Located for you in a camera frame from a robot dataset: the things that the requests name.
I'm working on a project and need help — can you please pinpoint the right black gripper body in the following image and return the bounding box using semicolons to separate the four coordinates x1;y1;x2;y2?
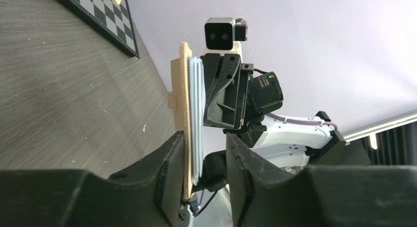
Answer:
241;68;284;131

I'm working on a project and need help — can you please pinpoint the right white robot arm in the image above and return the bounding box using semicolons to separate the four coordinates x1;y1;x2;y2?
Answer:
201;53;370;171

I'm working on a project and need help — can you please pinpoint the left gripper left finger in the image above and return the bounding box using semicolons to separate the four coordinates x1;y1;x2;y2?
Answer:
0;132;185;227

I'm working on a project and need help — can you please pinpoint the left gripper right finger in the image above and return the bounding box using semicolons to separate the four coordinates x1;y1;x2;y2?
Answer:
226;134;417;227

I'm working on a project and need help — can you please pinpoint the beige leather card holder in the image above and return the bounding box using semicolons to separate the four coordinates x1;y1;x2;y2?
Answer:
168;42;206;199

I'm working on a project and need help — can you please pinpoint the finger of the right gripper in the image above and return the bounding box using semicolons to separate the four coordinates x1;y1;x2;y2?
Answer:
200;53;248;130

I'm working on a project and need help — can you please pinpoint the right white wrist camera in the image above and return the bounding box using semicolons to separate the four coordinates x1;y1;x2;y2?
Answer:
204;17;248;56

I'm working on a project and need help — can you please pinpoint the black white chessboard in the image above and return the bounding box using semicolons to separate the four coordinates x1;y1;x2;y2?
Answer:
57;0;140;58

